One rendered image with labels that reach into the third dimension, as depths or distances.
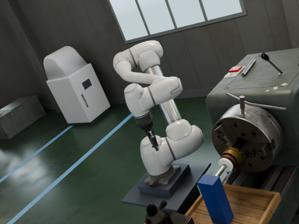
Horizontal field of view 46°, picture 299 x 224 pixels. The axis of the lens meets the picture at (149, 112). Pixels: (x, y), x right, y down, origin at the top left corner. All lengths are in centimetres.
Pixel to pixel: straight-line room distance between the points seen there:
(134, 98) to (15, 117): 593
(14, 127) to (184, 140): 571
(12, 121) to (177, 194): 570
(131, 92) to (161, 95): 15
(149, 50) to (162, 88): 54
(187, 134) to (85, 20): 421
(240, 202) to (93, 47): 483
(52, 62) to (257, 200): 468
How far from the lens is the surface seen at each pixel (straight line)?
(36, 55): 714
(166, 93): 170
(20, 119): 755
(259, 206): 166
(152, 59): 218
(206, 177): 152
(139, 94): 169
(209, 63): 498
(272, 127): 166
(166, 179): 214
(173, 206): 204
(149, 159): 208
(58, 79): 592
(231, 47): 475
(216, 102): 185
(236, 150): 162
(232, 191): 177
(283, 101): 168
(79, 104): 585
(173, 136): 209
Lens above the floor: 197
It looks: 21 degrees down
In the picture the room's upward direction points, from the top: 23 degrees counter-clockwise
